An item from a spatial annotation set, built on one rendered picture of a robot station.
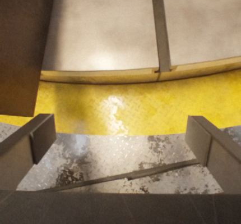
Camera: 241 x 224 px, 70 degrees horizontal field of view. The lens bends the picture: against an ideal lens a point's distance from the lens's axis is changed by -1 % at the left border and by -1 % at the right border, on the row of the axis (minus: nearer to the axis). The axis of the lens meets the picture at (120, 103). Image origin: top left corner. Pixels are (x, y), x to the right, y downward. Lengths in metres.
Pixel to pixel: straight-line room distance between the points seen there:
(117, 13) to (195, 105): 0.57
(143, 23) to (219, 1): 0.29
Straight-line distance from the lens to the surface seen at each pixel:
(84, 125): 0.98
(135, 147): 0.93
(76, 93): 1.01
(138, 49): 0.68
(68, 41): 0.75
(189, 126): 0.17
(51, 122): 0.16
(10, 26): 0.64
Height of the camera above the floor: 0.93
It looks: 80 degrees down
